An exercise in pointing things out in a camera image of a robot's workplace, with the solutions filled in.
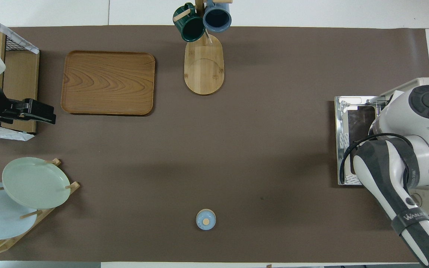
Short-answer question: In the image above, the metal base plate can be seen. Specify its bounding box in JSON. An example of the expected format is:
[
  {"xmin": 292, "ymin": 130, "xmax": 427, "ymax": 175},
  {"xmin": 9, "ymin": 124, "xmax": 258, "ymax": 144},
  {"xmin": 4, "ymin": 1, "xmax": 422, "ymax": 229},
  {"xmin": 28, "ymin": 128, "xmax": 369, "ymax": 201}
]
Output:
[{"xmin": 334, "ymin": 96, "xmax": 381, "ymax": 185}]

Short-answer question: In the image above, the wooden step shelf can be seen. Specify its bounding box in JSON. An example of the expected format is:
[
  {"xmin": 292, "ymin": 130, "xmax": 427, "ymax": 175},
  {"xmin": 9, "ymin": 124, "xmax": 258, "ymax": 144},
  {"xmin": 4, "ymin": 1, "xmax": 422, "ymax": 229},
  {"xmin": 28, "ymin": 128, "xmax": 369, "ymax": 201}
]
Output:
[{"xmin": 0, "ymin": 28, "xmax": 40, "ymax": 134}]

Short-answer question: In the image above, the pale green plate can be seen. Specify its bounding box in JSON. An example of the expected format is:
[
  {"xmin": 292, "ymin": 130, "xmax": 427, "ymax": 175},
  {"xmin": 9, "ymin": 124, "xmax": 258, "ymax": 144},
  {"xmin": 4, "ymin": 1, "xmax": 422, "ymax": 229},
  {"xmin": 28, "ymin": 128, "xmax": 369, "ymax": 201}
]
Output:
[{"xmin": 2, "ymin": 157, "xmax": 71, "ymax": 210}]

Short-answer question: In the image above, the wooden serving tray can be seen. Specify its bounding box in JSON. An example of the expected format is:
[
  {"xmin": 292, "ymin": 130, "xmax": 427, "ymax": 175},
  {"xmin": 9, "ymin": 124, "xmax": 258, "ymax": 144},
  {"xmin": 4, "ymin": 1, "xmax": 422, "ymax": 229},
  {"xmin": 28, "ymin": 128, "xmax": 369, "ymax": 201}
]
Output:
[{"xmin": 61, "ymin": 51, "xmax": 156, "ymax": 116}]

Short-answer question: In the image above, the wooden plate rack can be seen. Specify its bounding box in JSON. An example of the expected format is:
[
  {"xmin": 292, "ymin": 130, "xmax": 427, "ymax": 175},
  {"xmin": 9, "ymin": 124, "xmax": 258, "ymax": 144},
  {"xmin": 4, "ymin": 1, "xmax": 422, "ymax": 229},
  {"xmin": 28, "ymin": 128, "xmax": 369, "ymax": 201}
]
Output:
[{"xmin": 0, "ymin": 158, "xmax": 80, "ymax": 255}]

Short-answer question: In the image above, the wooden mug tree stand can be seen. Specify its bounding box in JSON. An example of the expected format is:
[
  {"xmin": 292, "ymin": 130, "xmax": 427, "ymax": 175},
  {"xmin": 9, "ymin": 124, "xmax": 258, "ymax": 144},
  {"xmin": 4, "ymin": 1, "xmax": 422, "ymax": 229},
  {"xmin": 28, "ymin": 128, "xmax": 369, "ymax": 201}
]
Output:
[{"xmin": 173, "ymin": 0, "xmax": 233, "ymax": 96}]

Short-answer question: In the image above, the dark green ceramic mug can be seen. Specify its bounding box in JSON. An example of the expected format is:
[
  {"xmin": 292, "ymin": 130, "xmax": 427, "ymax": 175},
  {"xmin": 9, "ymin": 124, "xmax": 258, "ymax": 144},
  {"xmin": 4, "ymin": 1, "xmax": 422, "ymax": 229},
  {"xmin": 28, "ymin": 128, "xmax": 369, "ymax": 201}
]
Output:
[{"xmin": 173, "ymin": 3, "xmax": 206, "ymax": 42}]

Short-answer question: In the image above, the small blue call bell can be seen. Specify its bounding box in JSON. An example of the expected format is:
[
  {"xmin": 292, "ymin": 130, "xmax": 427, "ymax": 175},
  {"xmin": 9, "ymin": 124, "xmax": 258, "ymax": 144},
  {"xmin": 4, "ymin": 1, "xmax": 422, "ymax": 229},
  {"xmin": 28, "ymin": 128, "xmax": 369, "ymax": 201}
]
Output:
[{"xmin": 196, "ymin": 209, "xmax": 216, "ymax": 231}]

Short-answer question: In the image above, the brown table mat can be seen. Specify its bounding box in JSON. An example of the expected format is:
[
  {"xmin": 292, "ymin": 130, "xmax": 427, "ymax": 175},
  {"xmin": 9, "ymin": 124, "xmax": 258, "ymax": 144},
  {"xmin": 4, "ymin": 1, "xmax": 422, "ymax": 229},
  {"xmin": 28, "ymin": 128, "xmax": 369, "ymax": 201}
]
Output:
[{"xmin": 0, "ymin": 25, "xmax": 429, "ymax": 263}]

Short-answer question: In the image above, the blue ceramic mug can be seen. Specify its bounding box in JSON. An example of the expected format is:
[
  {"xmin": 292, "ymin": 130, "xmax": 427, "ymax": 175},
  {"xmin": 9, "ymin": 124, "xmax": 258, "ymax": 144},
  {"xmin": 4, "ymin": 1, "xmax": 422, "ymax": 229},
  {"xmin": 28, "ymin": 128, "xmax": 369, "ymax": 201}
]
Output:
[{"xmin": 203, "ymin": 0, "xmax": 232, "ymax": 33}]

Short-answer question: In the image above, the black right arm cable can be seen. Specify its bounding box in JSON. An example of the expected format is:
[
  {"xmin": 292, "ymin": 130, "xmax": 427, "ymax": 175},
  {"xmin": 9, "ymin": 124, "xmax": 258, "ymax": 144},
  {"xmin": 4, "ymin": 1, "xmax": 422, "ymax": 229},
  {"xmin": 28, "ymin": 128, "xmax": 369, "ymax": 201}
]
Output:
[{"xmin": 339, "ymin": 133, "xmax": 410, "ymax": 185}]

